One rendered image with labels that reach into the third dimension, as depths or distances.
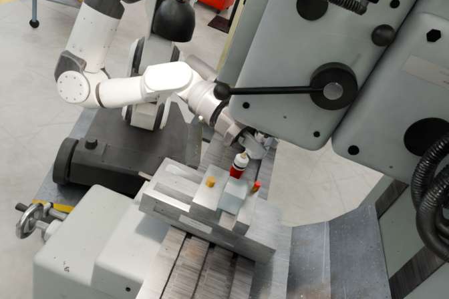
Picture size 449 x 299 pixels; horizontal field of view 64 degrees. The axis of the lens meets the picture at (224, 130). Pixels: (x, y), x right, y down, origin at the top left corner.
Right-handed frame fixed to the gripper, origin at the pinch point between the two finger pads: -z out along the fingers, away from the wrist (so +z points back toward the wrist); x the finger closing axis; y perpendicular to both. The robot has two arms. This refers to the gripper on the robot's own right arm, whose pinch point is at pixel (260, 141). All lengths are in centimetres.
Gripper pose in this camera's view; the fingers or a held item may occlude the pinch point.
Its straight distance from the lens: 76.6
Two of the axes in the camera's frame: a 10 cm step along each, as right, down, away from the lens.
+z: -7.4, -5.8, 3.5
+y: -3.2, 7.6, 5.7
